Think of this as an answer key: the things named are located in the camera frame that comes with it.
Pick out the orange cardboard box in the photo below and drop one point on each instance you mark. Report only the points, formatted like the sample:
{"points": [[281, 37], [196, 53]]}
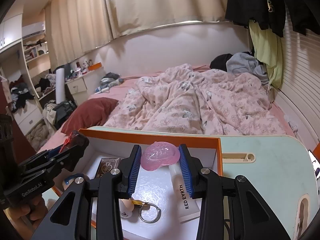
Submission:
{"points": [[141, 186]]}

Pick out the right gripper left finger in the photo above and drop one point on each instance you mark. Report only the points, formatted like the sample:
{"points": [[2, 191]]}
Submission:
{"points": [[71, 215]]}

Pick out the small orange box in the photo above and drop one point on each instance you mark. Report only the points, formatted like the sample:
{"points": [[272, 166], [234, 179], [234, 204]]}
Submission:
{"points": [[95, 66]]}

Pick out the beige curtain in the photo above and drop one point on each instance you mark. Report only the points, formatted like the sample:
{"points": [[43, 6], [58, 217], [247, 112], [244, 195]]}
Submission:
{"points": [[75, 27]]}

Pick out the white paper roll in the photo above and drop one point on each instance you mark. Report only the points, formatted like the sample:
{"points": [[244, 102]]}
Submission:
{"points": [[60, 85]]}

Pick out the dark red mahjong block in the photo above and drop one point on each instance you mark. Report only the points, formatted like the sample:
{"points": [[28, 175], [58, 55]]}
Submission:
{"points": [[75, 141]]}

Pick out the white bedside drawer unit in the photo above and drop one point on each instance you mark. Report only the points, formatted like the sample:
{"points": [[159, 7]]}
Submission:
{"points": [[83, 87]]}

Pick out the dark red pillow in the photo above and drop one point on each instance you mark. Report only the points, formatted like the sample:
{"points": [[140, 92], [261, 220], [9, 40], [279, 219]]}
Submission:
{"points": [[93, 112]]}

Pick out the orange bottle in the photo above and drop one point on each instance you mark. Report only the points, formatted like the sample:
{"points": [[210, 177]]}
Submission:
{"points": [[316, 152]]}

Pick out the grey clothing pile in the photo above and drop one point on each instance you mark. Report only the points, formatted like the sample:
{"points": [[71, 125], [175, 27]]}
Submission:
{"points": [[244, 63]]}

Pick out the black hanging jacket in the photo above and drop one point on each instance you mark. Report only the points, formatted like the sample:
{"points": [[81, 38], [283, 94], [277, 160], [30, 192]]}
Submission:
{"points": [[271, 14]]}

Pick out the person's left hand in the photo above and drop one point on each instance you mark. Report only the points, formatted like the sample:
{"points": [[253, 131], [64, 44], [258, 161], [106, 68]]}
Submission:
{"points": [[36, 211]]}

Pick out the silver metal cup keyring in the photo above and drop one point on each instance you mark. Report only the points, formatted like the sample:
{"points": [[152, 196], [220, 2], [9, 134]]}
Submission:
{"points": [[149, 212]]}

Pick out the white cream tube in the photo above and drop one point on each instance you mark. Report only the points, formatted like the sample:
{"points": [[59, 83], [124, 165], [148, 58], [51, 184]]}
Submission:
{"points": [[187, 208]]}

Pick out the pink heart-shaped case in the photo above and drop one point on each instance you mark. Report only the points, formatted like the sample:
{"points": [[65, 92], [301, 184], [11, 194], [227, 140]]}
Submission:
{"points": [[159, 154]]}

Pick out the pink floral duvet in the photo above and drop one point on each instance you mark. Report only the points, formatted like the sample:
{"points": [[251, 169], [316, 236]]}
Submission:
{"points": [[182, 100]]}

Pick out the brown playing card box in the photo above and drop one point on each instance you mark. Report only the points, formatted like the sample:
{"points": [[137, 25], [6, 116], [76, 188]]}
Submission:
{"points": [[106, 165]]}

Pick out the clothes bundle on bed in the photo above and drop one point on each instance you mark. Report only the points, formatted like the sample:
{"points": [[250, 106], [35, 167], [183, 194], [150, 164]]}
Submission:
{"points": [[108, 81]]}

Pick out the black clothing on bed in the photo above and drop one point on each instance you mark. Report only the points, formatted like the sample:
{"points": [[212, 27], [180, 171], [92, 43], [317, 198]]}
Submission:
{"points": [[220, 62]]}

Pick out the tan plush toy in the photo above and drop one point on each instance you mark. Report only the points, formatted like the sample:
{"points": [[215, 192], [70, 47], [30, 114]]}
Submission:
{"points": [[68, 180]]}

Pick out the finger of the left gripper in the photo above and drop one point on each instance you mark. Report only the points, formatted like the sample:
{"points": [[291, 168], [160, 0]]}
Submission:
{"points": [[70, 152], [53, 152]]}

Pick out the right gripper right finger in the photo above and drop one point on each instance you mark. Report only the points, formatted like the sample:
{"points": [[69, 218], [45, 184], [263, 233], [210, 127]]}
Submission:
{"points": [[231, 205]]}

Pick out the light green hanging garment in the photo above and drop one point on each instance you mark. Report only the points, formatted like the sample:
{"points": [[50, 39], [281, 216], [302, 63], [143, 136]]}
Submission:
{"points": [[268, 49]]}

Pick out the cartoon figure keychain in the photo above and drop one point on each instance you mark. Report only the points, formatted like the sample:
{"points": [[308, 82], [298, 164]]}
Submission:
{"points": [[126, 207]]}

